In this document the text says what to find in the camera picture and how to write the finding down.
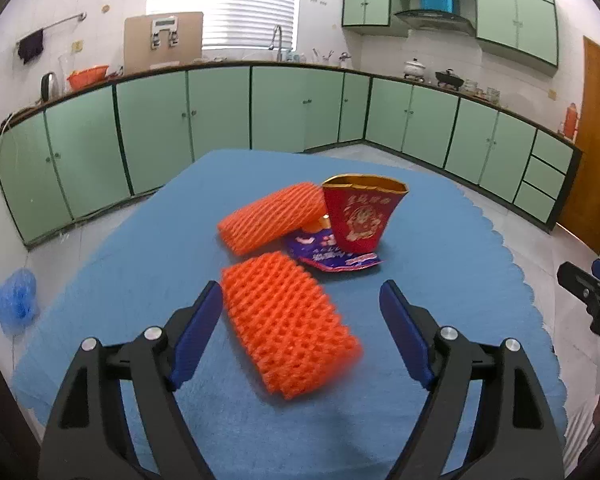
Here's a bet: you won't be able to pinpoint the purple snack wrapper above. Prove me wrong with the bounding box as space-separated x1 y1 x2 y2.
286 227 383 273

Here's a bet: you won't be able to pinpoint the clear plastic jug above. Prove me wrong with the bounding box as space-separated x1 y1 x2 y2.
57 55 76 92

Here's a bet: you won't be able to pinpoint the row of glass jars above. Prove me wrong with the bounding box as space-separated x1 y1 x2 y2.
462 79 501 103

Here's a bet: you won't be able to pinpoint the green lower kitchen cabinets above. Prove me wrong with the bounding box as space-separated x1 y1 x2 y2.
0 59 583 247

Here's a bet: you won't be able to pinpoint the brown wooden door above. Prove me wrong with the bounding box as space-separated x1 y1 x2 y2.
555 36 600 256

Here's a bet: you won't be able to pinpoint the white window blinds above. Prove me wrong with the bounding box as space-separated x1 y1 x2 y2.
146 0 299 51

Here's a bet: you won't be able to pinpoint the metal towel rail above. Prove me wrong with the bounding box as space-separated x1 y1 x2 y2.
15 11 87 46

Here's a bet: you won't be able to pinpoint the red gold paper bag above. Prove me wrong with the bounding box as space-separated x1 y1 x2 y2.
321 174 410 252

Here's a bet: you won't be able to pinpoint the orange plastic basin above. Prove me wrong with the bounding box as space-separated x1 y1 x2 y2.
66 65 110 92

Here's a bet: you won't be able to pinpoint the white striped cloth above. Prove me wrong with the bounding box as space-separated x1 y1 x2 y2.
562 405 598 466

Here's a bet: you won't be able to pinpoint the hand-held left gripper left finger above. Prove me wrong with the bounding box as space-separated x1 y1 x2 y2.
39 280 225 480

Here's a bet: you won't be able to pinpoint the steel electric kettle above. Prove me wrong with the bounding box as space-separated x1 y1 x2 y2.
40 72 61 102

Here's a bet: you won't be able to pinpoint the blue tablecloth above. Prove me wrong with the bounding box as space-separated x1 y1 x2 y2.
11 148 568 480

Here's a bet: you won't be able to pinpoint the metal sink faucet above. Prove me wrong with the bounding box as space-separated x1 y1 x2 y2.
269 25 285 61

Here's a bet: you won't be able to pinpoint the green upper kitchen cabinets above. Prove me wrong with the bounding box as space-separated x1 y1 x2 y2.
341 0 560 78

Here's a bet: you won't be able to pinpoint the green kitchen cabinets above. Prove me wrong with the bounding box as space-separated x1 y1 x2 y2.
0 59 583 247
341 0 560 78

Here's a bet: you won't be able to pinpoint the cardboard box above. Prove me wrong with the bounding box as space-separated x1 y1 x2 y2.
123 11 204 75

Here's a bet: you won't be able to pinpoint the dark towel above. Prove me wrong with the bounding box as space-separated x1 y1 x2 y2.
18 29 45 65

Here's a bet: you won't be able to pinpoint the range hood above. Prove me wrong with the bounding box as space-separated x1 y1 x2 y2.
394 8 473 37

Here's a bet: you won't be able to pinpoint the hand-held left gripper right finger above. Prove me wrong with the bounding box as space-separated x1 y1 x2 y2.
378 279 566 480

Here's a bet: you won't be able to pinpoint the blue plastic bag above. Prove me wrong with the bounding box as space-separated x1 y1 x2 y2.
0 267 40 336

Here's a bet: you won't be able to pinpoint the orange foam fruit net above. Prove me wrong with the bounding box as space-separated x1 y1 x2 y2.
221 252 363 401
217 182 328 256

